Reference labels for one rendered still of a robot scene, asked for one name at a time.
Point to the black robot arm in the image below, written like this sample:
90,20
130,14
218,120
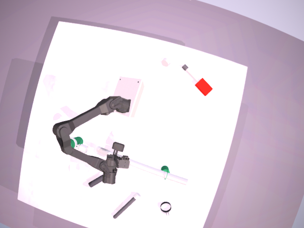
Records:
62,131

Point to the grey metal cup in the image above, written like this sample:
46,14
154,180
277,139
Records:
81,147

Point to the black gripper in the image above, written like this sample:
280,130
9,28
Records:
117,147

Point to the white cylindrical rod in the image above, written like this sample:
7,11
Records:
148,169

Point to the green cylinder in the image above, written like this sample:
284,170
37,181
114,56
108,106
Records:
79,141

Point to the black cylinder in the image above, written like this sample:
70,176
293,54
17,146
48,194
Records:
95,181

